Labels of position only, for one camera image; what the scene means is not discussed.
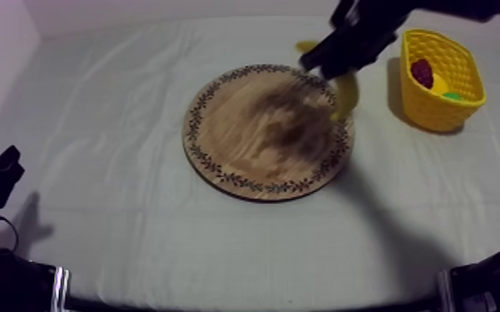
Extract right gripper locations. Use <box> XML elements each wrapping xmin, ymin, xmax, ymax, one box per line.
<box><xmin>299</xmin><ymin>0</ymin><xmax>414</xmax><ymax>81</ymax></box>

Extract yellow toy banana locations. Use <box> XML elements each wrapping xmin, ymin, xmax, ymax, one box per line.
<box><xmin>295</xmin><ymin>40</ymin><xmax>360</xmax><ymax>124</ymax></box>

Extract yellow plastic basket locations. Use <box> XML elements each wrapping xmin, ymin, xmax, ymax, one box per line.
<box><xmin>399</xmin><ymin>27</ymin><xmax>488</xmax><ymax>134</ymax></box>

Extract round wooden board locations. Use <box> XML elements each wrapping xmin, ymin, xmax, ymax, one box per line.
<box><xmin>181</xmin><ymin>63</ymin><xmax>356</xmax><ymax>203</ymax></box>

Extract purple toy grapes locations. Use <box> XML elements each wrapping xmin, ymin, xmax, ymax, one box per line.
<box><xmin>410</xmin><ymin>58</ymin><xmax>434</xmax><ymax>90</ymax></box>

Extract yellow toy fruit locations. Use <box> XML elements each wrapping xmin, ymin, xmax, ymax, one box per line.
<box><xmin>429</xmin><ymin>72</ymin><xmax>451</xmax><ymax>96</ymax></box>

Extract silver metal bar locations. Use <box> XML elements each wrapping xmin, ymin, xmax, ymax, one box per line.
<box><xmin>52</xmin><ymin>266</ymin><xmax>71</xmax><ymax>312</ymax></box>

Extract black cable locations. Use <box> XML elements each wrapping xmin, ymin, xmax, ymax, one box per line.
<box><xmin>0</xmin><ymin>214</ymin><xmax>21</xmax><ymax>255</ymax></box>

